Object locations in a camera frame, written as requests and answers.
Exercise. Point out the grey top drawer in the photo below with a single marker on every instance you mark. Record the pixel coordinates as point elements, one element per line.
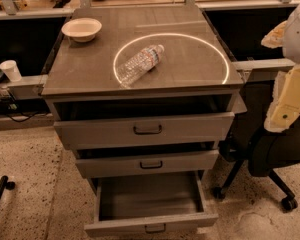
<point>88,125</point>

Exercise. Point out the white paper cup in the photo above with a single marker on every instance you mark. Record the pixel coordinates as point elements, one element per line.
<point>10,69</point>

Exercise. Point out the white bowl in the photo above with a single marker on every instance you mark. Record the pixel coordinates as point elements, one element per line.
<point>82,29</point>

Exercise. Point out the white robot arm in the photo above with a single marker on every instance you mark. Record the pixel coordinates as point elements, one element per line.
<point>285,107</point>

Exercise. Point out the grey bottom drawer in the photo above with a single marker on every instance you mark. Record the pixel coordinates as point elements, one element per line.
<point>149,204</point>

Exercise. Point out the grey middle drawer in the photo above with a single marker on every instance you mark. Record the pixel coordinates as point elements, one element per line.
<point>127,161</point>

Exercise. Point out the clear plastic water bottle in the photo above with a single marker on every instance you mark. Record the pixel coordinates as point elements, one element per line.
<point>137,66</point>

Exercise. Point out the grey drawer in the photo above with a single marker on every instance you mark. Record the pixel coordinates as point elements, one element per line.
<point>88,125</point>
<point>127,161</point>
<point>149,204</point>

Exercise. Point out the grey drawer cabinet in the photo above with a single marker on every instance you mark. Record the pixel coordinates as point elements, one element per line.
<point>194,67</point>

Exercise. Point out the black office chair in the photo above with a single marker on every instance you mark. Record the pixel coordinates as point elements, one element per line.
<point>264,151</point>

